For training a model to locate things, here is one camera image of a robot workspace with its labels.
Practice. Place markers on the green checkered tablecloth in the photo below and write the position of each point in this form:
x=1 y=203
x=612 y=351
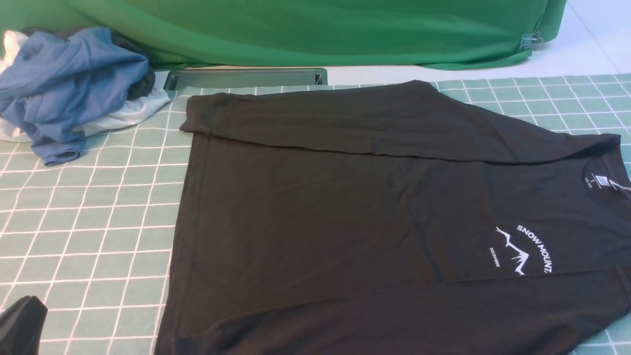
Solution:
x=92 y=239

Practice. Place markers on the blue crumpled shirt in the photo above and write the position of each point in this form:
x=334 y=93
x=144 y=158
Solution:
x=49 y=116

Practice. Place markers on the gray metal cable tray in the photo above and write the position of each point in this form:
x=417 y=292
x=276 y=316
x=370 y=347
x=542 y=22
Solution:
x=245 y=78

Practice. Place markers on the dark gray long-sleeve shirt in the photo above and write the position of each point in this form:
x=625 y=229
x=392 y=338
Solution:
x=392 y=220

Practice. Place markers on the green backdrop cloth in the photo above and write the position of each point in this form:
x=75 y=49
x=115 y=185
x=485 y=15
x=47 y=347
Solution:
x=447 y=35

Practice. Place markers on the silver binder clip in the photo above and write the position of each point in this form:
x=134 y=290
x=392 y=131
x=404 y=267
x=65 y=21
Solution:
x=531 y=40

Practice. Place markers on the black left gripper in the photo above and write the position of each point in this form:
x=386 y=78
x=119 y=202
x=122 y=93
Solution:
x=21 y=325

